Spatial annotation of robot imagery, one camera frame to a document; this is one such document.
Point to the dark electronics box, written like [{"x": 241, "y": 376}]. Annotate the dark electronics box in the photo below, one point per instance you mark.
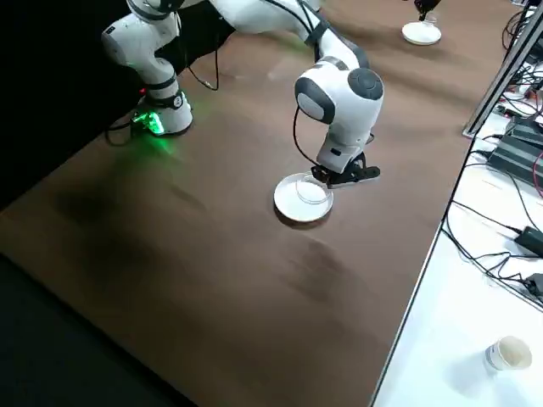
[{"x": 515, "y": 159}]

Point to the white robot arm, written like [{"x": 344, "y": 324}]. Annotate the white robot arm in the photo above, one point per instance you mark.
[{"x": 339, "y": 106}]

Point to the white round plate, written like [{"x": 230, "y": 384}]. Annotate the white round plate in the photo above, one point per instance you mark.
[
  {"x": 420, "y": 36},
  {"x": 292, "y": 210}
]

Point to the aluminium frame post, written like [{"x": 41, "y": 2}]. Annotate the aluminium frame post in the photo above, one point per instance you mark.
[{"x": 496, "y": 80}]

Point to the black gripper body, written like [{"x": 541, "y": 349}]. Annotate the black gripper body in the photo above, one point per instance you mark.
[
  {"x": 355, "y": 162},
  {"x": 427, "y": 4}
]

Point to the white paper cup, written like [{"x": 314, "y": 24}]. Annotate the white paper cup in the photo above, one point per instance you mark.
[{"x": 507, "y": 356}]

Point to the black power adapter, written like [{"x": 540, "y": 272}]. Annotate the black power adapter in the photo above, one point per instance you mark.
[
  {"x": 530, "y": 239},
  {"x": 535, "y": 285}
]

